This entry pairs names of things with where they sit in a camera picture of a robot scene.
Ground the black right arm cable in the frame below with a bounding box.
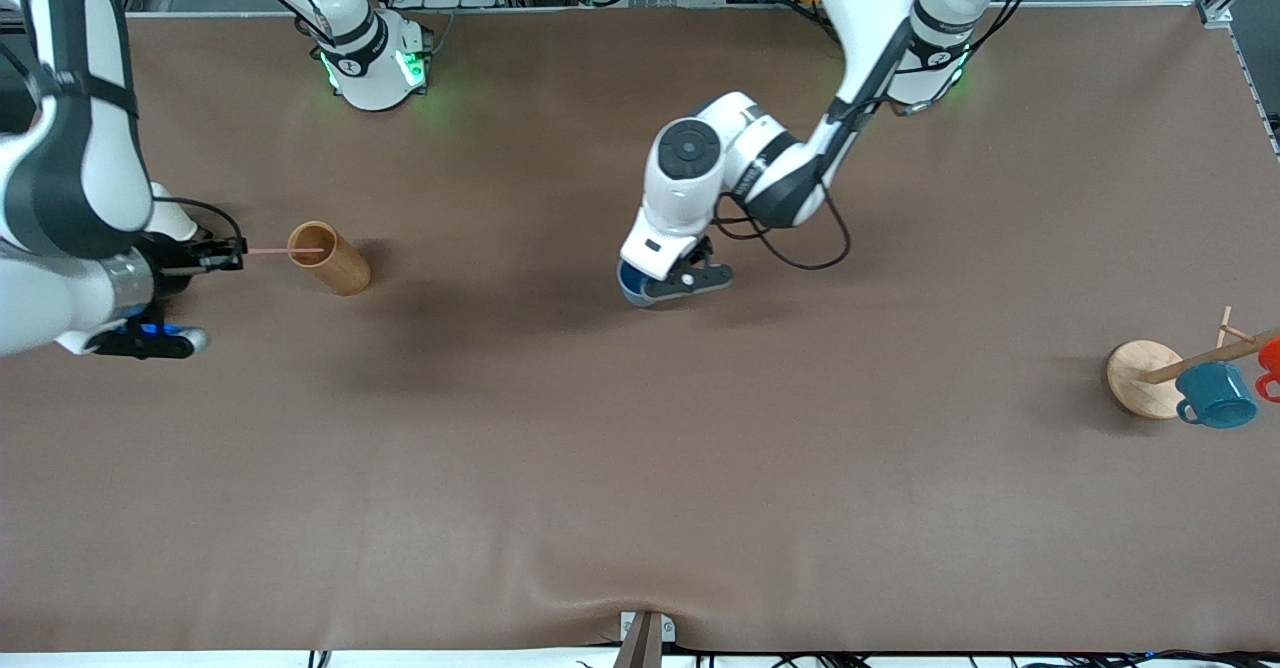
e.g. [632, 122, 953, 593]
[150, 196, 247, 249]

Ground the orange ceramic mug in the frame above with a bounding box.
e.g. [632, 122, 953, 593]
[1253, 336, 1280, 405]

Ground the wooden mug tree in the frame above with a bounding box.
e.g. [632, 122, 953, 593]
[1105, 305, 1280, 421]

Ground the teal ceramic mug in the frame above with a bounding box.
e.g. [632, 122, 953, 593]
[1174, 360, 1260, 431]

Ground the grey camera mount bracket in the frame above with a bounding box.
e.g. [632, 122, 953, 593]
[611, 610, 678, 668]

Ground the white paper cup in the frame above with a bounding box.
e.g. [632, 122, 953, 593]
[149, 182, 199, 243]

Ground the brown table cover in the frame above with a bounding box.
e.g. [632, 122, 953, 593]
[0, 3, 1280, 655]

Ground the brown bamboo chopstick holder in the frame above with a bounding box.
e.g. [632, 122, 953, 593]
[286, 220, 372, 297]

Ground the blue plastic cup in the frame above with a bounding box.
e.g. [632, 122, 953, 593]
[616, 259, 683, 310]

